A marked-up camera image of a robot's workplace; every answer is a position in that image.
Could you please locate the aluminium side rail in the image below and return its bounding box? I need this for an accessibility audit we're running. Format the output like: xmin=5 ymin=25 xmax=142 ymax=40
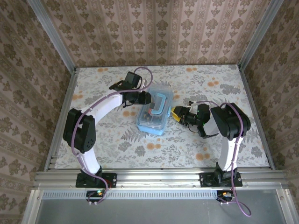
xmin=238 ymin=65 xmax=276 ymax=170
xmin=43 ymin=68 xmax=78 ymax=172

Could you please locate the aluminium frame post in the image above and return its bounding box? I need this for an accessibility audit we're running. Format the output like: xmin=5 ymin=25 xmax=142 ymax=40
xmin=27 ymin=0 xmax=77 ymax=70
xmin=238 ymin=0 xmax=286 ymax=70

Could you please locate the grey metal shelf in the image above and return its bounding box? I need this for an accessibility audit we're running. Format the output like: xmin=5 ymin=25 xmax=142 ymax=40
xmin=22 ymin=189 xmax=299 ymax=224

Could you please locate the small circuit board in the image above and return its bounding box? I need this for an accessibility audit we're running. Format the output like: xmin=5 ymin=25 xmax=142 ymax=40
xmin=216 ymin=190 xmax=237 ymax=202
xmin=86 ymin=189 xmax=105 ymax=199

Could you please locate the clear tool box lid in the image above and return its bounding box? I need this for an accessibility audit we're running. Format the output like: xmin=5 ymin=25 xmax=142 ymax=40
xmin=136 ymin=85 xmax=174 ymax=129

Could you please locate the long aluminium base rail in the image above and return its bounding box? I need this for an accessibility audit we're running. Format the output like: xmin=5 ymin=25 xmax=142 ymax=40
xmin=34 ymin=169 xmax=287 ymax=190

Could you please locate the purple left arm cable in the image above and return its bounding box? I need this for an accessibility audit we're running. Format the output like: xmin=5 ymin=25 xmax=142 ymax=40
xmin=71 ymin=67 xmax=154 ymax=206

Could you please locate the grey slotted cable duct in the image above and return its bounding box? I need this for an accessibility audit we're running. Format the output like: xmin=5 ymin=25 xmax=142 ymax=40
xmin=42 ymin=190 xmax=219 ymax=199

